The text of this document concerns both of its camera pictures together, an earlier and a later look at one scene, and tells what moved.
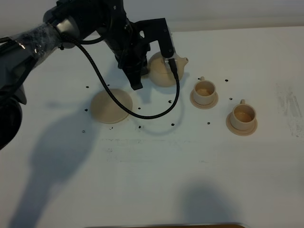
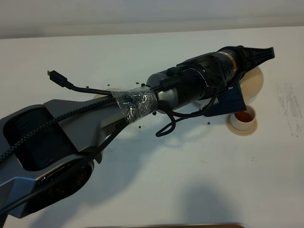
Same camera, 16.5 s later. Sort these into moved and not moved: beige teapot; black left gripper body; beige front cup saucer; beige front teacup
Moved: beige teapot; black left gripper body
Not moved: beige front cup saucer; beige front teacup
